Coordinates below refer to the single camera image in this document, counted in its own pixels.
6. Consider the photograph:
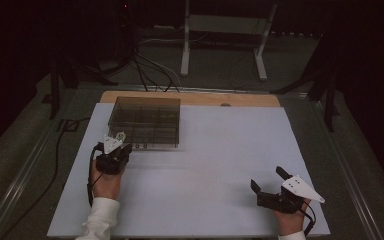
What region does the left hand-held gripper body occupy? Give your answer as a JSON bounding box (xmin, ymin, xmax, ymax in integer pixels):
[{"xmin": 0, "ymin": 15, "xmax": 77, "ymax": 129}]
[{"xmin": 94, "ymin": 134, "xmax": 128, "ymax": 176}]

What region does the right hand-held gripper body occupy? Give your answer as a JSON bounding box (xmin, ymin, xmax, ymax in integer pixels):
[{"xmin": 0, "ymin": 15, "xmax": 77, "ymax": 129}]
[{"xmin": 255, "ymin": 174, "xmax": 326, "ymax": 215}]

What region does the smoky transparent drawer organiser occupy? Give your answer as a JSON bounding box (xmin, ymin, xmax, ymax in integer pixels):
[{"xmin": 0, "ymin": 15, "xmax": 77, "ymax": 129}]
[{"xmin": 107, "ymin": 96, "xmax": 182, "ymax": 150}]

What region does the person's left hand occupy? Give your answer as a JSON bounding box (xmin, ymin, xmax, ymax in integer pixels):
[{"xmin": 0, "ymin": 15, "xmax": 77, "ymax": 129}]
[{"xmin": 91, "ymin": 159, "xmax": 126, "ymax": 201}]

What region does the person's right hand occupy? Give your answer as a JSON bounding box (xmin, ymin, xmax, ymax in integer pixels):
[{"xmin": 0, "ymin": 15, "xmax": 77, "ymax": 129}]
[{"xmin": 273, "ymin": 198, "xmax": 312, "ymax": 237}]

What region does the white table mat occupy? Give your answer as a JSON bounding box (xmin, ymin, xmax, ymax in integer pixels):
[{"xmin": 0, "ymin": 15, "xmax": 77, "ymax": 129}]
[{"xmin": 46, "ymin": 102, "xmax": 331, "ymax": 238}]

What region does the black tripod stand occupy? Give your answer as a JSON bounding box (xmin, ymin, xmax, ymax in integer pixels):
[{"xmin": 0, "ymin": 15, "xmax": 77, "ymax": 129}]
[
  {"xmin": 269, "ymin": 33, "xmax": 343, "ymax": 133},
  {"xmin": 41, "ymin": 56, "xmax": 119, "ymax": 120}
]

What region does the white metal stand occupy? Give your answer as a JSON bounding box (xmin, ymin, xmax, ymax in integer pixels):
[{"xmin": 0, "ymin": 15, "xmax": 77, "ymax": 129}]
[{"xmin": 180, "ymin": 0, "xmax": 278, "ymax": 82}]

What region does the left hand-held gripper black cable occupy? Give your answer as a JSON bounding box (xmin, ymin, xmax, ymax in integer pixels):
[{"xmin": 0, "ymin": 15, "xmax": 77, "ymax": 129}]
[{"xmin": 86, "ymin": 142, "xmax": 105, "ymax": 208}]

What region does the hand-held gripper black cable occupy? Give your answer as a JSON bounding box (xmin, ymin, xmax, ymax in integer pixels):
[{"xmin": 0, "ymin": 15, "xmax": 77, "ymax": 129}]
[
  {"xmin": 86, "ymin": 142, "xmax": 105, "ymax": 208},
  {"xmin": 299, "ymin": 199, "xmax": 317, "ymax": 238}
]

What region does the right hand-held gripper black cable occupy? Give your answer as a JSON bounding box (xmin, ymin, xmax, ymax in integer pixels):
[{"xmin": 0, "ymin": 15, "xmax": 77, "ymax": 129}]
[{"xmin": 299, "ymin": 199, "xmax": 317, "ymax": 238}]

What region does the black floor cable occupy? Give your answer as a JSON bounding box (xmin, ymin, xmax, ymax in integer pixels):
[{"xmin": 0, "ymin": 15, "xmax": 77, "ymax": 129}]
[{"xmin": 0, "ymin": 116, "xmax": 92, "ymax": 240}]

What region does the bundle of floor cables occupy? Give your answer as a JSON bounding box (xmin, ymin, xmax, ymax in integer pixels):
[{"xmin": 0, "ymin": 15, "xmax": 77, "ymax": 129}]
[{"xmin": 111, "ymin": 0, "xmax": 182, "ymax": 93}]

